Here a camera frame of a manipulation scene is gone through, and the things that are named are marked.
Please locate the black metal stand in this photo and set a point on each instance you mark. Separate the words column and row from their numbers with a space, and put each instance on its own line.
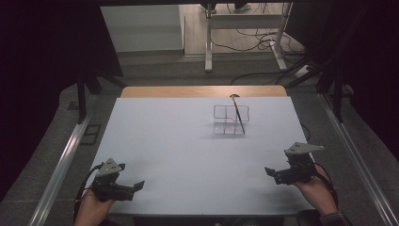
column 82, row 97
column 337, row 94

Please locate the person's right hand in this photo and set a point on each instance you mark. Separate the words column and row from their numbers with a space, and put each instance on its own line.
column 316, row 194

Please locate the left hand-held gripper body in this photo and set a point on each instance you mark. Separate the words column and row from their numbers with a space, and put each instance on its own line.
column 108, row 185

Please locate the dark curtain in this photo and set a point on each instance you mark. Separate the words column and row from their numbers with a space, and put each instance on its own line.
column 376, row 62
column 40, row 62

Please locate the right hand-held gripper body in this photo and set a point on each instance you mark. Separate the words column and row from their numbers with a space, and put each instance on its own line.
column 296, row 171

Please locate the white metal desk frame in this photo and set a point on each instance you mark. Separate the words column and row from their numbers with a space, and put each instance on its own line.
column 244, row 22

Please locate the white background panel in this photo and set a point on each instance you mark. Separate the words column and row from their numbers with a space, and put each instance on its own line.
column 141, row 28

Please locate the aluminium rail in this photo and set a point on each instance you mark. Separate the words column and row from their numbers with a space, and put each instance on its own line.
column 62, row 166
column 354, row 150

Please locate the white table mat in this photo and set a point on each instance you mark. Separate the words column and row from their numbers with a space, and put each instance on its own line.
column 172, row 147

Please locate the white power strip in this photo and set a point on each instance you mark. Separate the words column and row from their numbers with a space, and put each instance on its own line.
column 303, row 71

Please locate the person's left hand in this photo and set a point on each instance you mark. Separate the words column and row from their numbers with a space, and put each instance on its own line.
column 93, row 210

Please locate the clear acrylic organizer box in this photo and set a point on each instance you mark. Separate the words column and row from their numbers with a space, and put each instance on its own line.
column 224, row 126

